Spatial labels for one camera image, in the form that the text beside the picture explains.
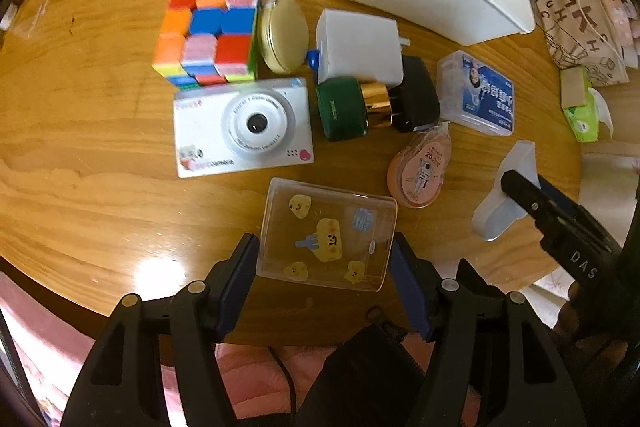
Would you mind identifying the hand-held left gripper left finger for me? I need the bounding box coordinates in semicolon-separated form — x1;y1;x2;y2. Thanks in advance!
60;233;261;427

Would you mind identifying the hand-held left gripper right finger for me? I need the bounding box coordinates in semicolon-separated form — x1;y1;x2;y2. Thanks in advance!
390;232;586;427

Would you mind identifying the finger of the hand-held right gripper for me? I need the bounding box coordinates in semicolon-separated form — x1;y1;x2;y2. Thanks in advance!
501;170;583;235
536;176;623;253

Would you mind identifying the translucent white plastic piece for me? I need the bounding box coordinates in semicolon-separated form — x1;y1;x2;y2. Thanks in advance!
471;140;541;242

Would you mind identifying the clear case with yellow stickers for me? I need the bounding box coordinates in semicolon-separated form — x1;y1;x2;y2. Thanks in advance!
256;178;398;293

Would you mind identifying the pink correction tape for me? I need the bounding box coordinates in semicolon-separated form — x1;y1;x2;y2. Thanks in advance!
386;122;451;209

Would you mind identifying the clear floss box blue label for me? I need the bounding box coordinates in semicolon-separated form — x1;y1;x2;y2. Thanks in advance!
436;51;517;136

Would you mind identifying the white toy camera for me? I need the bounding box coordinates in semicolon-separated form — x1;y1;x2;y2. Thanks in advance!
172;78;315;179

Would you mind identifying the black charger plug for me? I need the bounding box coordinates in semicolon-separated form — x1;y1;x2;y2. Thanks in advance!
387;55;441;134

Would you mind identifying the green jar with gold lid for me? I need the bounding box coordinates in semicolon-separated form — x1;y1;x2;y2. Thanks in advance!
316;77;396;142

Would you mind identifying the multicoloured puzzle cube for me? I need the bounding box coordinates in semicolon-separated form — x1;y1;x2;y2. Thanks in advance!
152;0;262;88

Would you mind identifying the white paper sheet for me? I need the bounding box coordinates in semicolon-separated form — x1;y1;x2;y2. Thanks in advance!
580;151;640;218

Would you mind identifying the green tissue pack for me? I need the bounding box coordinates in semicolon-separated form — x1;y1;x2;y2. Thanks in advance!
559;67;615;144

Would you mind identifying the beige letter print bag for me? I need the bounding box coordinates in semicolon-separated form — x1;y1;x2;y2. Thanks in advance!
535;0;640;85

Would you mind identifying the pink blanket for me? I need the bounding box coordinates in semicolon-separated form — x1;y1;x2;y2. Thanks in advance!
0;272;351;427

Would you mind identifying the white charger plug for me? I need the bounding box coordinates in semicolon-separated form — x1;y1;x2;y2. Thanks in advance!
316;8;413;90

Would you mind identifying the round beige compact case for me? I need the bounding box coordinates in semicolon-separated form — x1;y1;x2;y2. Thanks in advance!
257;0;311;75

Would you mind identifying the black cable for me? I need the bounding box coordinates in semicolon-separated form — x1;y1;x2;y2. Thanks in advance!
267;346;301;427

